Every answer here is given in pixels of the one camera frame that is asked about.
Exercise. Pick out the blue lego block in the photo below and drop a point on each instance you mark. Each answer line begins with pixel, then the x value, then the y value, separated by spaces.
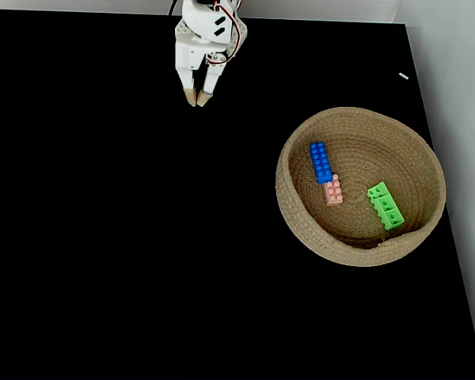
pixel 320 162

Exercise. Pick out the small white tape piece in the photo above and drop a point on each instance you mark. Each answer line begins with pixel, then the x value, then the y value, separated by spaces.
pixel 403 76

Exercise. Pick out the green lego block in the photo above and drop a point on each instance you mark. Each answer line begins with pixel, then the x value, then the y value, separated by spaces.
pixel 386 206

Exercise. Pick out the pink lego block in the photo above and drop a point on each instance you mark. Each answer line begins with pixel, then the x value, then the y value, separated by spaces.
pixel 334 193

